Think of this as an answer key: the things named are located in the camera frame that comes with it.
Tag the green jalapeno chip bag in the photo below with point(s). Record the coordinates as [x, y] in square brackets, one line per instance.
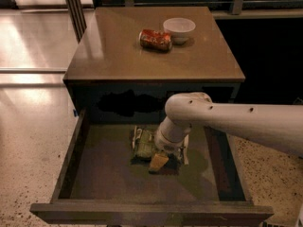
[143, 148]

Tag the dark cabinet with counter top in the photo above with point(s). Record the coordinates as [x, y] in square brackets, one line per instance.
[115, 80]

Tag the white bowl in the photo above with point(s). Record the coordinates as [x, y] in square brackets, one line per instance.
[180, 29]

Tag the dark vertical post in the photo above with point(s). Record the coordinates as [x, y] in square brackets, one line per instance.
[77, 17]

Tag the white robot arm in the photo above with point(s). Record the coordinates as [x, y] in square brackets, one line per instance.
[274, 126]

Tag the open dark top drawer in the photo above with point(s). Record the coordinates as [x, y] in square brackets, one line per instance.
[101, 183]

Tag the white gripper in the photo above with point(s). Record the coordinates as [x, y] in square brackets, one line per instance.
[168, 145]

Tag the crushed red soda can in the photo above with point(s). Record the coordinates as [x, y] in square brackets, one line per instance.
[154, 39]

